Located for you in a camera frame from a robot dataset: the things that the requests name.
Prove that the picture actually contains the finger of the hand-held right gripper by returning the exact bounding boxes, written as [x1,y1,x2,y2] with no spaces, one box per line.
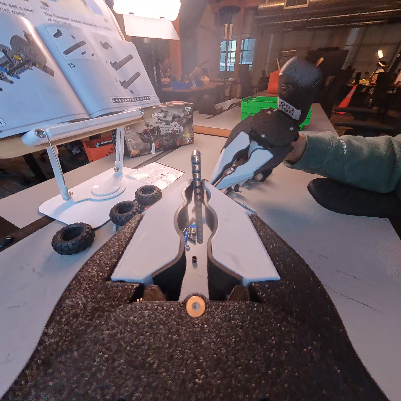
[210,132,251,183]
[216,141,274,192]

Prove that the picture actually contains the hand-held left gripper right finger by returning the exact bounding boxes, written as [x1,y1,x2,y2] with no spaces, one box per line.
[203,183,280,284]

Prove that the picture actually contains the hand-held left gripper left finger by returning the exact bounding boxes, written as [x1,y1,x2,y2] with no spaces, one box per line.
[112,182,192,286]

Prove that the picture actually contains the grey and black brick chassis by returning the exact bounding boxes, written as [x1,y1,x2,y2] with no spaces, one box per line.
[227,190,257,215]

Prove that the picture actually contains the pile of small building pieces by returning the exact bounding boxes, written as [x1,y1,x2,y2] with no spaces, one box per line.
[181,221,200,264]

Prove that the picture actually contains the long dark grey holed beam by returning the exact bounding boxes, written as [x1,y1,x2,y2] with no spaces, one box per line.
[191,149,202,245]

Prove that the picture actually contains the building instruction booklet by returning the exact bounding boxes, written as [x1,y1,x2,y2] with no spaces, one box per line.
[0,0,160,140]

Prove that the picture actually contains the grey desk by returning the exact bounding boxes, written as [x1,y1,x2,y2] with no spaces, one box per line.
[0,104,401,401]

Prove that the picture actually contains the white printed task sheet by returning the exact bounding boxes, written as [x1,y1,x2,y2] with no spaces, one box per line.
[0,0,123,32]

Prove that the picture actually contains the black toy tyre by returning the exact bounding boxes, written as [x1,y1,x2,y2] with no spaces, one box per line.
[110,201,140,226]
[52,223,94,255]
[135,185,162,206]

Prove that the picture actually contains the green storage bin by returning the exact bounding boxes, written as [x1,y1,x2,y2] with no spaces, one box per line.
[241,94,312,130]

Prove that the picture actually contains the orange traffic cone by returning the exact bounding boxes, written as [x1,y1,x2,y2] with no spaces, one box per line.
[339,84,358,110]

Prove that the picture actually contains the cluttered background workbench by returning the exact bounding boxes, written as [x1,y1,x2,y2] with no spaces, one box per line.
[160,75,223,113]

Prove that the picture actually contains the toy truck box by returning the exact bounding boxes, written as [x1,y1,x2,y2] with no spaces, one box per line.
[124,102,195,157]

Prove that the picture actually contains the white sticker sheet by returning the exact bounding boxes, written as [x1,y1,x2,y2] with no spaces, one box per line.
[129,162,184,190]

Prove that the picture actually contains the white book stand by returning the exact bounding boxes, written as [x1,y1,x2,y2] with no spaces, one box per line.
[0,107,165,229]

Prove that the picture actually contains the black cushion pad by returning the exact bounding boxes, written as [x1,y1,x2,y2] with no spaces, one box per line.
[307,179,401,220]

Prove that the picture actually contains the orange plastic crate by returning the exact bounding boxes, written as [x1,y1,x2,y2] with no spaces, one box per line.
[82,135,116,162]

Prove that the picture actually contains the bright light panel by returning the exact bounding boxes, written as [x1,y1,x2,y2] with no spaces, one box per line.
[113,0,182,40]

